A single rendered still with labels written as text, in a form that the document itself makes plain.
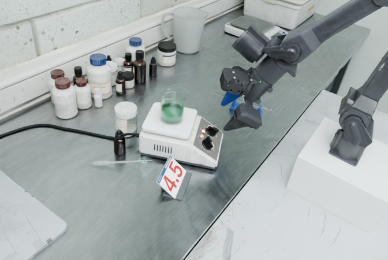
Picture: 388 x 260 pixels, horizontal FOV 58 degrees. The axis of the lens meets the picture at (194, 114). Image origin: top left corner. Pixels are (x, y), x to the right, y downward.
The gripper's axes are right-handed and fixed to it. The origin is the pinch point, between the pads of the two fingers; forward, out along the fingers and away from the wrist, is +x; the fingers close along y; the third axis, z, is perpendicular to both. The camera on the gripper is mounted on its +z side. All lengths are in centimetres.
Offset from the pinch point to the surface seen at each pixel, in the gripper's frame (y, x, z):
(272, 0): -93, -4, -32
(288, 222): 24.1, 3.5, -16.1
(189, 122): 1.2, 8.8, 6.6
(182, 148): 7.5, 11.9, 6.8
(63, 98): -7.9, 27.4, 34.8
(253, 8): -99, 6, -29
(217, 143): 2.7, 9.7, -2.6
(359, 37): -86, -16, -76
